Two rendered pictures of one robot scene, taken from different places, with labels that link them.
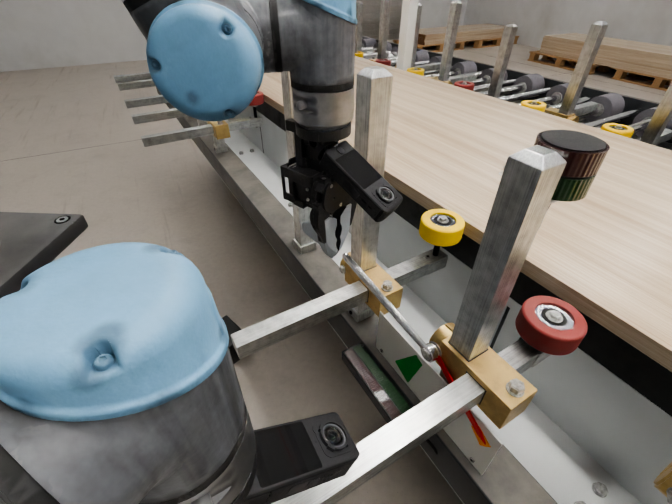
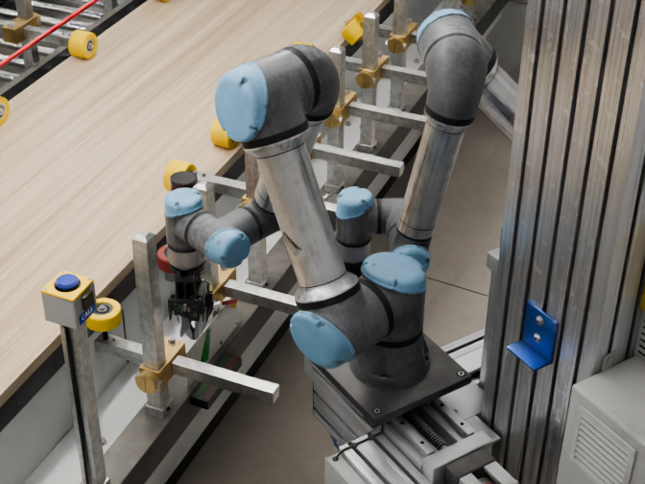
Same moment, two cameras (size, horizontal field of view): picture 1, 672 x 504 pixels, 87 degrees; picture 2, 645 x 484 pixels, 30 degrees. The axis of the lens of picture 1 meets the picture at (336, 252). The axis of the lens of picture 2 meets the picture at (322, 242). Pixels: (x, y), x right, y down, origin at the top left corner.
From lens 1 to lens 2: 2.56 m
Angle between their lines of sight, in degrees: 92
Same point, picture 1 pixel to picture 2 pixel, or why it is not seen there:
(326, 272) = (125, 452)
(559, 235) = (79, 260)
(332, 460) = not seen: hidden behind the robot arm
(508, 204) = (210, 204)
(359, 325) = (175, 403)
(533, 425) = (171, 332)
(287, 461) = not seen: hidden behind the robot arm
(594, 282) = (127, 245)
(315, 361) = not seen: outside the picture
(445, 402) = (248, 287)
